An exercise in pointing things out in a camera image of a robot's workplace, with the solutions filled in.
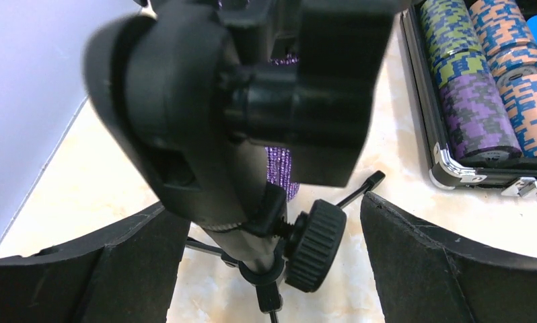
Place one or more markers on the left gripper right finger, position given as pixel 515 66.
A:
pixel 425 273

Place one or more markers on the black poker chip case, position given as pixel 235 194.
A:
pixel 474 65

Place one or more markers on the purple glitter microphone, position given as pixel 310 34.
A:
pixel 278 171

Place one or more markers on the black shock mount tripod stand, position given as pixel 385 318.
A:
pixel 194 95

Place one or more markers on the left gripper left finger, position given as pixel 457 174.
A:
pixel 124 272

